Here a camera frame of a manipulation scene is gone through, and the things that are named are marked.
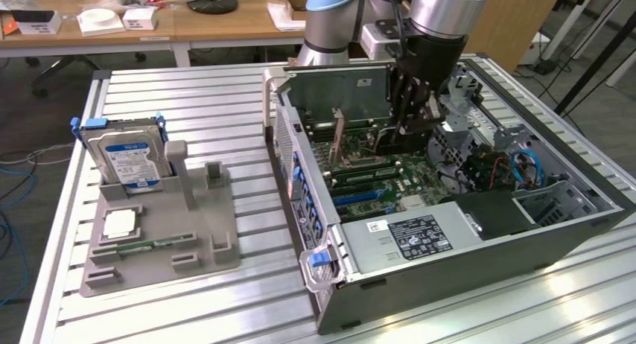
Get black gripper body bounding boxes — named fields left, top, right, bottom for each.
left=395, top=33, right=471, bottom=99

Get Nvidia graphics card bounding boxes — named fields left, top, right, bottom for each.
left=330, top=107, right=439, bottom=163

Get perforated metal drive cage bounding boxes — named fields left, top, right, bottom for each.
left=430, top=94, right=498, bottom=165

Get green Dell motherboard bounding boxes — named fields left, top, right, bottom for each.
left=303, top=115, right=471, bottom=225

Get CPU socket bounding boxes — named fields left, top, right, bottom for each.
left=342, top=152, right=384, bottom=166

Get wooden cabinet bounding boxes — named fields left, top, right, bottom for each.
left=416, top=0, right=568, bottom=66

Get green RAM stick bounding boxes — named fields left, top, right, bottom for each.
left=92, top=235, right=196, bottom=254
left=330, top=168, right=402, bottom=184

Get black floor pedal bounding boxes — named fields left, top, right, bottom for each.
left=530, top=59, right=562, bottom=76

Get silver chipset heat sink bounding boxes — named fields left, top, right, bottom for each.
left=396, top=194, right=430, bottom=211

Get blue expansion slot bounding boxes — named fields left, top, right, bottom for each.
left=331, top=189, right=390, bottom=208

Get white papers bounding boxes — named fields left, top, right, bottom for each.
left=267, top=1, right=308, bottom=33

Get black tripod leg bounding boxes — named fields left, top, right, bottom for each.
left=552, top=33, right=636, bottom=117

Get grey power supply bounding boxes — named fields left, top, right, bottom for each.
left=340, top=202, right=486, bottom=275

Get metal disk bay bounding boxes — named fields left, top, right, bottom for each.
left=511, top=174, right=600, bottom=228

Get wooden desk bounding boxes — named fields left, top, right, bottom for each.
left=0, top=0, right=447, bottom=68

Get blue case release latch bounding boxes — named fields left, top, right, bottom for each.
left=307, top=249, right=334, bottom=267

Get black lamp base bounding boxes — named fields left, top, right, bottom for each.
left=186, top=0, right=240, bottom=15

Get open black PC case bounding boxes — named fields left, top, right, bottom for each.
left=262, top=59, right=636, bottom=336

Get small white box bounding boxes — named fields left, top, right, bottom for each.
left=122, top=7, right=160, bottom=31

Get hard disk with blue caddy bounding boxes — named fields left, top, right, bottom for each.
left=68, top=112, right=170, bottom=195

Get grey plastic parts rack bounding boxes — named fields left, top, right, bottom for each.
left=79, top=139, right=244, bottom=299

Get white round holder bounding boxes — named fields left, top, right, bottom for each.
left=76, top=7, right=128, bottom=38

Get silver CPU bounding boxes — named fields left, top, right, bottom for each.
left=102, top=211, right=142, bottom=238

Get black office chair base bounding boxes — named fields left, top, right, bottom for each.
left=24, top=55, right=104, bottom=98

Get white box with black top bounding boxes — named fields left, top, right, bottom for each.
left=10, top=9, right=64, bottom=36

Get orange box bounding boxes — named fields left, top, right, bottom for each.
left=0, top=14, right=19, bottom=40

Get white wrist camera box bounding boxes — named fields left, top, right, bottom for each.
left=360, top=19, right=414, bottom=57

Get dark robot cable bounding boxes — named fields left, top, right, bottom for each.
left=388, top=0, right=416, bottom=60

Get red wire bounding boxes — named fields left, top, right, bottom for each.
left=488, top=153, right=510, bottom=191

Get white desk frame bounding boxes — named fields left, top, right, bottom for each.
left=539, top=0, right=636, bottom=88

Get blue SATA wire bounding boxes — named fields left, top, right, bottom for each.
left=510, top=148, right=548, bottom=188

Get white floor cable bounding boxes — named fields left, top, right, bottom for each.
left=0, top=142, right=76, bottom=167

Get blue floor cable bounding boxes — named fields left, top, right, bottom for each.
left=0, top=168, right=34, bottom=308

